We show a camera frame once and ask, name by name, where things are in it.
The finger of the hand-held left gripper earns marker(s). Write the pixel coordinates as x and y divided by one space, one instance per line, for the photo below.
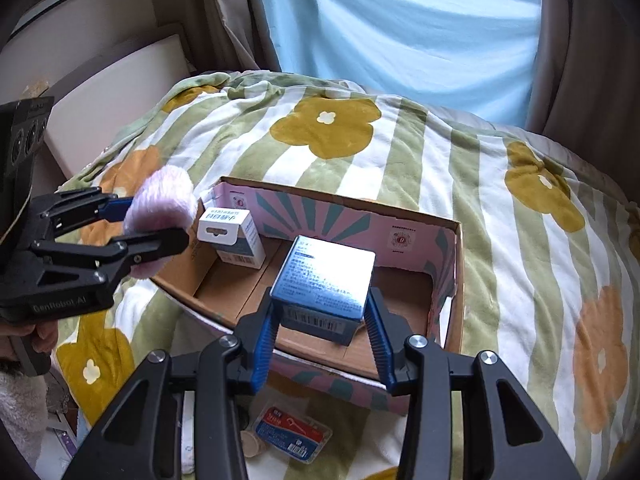
150 246
116 208

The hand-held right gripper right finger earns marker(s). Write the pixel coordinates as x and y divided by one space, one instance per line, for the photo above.
378 347

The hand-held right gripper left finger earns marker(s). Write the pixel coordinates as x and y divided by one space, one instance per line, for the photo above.
262 355

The pink fluffy puff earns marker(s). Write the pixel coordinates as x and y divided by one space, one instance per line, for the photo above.
160 200

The cardboard box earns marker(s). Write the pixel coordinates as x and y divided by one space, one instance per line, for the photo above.
240 290

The blue rectangular box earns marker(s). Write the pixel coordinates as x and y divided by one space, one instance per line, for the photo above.
325 275

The person's left forearm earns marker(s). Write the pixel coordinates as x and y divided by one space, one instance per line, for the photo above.
17 410

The person's left hand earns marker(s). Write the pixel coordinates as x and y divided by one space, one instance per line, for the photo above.
48 334

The small white box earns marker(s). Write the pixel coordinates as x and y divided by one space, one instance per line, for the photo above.
230 237

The red and blue floss packet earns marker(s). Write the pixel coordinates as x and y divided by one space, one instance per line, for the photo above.
292 432

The round beige disc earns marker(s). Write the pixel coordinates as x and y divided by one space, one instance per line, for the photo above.
251 446

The white plastic packet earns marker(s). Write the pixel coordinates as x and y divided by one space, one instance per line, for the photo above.
187 430

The white headboard panel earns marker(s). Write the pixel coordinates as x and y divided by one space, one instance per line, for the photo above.
120 85

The floral striped blanket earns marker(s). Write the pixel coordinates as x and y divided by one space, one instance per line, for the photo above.
450 185

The beige curtain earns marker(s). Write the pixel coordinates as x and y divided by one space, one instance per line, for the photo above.
235 15
585 45

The beige bedding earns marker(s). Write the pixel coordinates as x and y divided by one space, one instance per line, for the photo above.
590 155

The light blue curtain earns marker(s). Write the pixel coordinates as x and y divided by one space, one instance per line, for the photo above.
400 35

